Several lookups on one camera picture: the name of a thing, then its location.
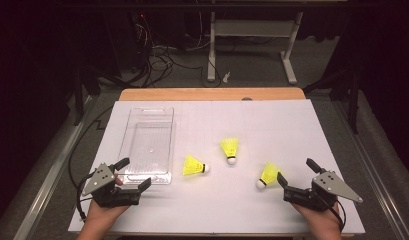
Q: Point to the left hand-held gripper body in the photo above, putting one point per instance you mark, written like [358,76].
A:
[102,178]

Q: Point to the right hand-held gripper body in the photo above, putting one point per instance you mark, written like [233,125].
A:
[325,183]

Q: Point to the yellow shuttlecock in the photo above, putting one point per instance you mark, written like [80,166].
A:
[268,173]
[230,148]
[192,166]

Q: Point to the clear plastic tray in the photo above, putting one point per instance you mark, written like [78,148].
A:
[148,140]

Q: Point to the person's left hand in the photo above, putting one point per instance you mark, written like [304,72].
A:
[105,215]

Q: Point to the person's right hand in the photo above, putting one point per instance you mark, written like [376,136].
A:
[322,220]

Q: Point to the white board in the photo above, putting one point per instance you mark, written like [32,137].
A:
[225,206]

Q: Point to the dark metal stand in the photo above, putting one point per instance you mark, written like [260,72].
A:
[79,100]
[353,106]

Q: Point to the wooden table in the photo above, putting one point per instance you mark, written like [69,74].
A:
[192,94]

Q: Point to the small white floor object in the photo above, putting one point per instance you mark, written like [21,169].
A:
[226,77]

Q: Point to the dark equipment rack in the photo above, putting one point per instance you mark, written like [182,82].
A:
[128,40]

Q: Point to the grey metal floor rail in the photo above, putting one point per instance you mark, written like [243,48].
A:
[374,173]
[48,180]

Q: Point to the white metal stand frame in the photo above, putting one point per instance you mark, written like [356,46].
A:
[255,28]

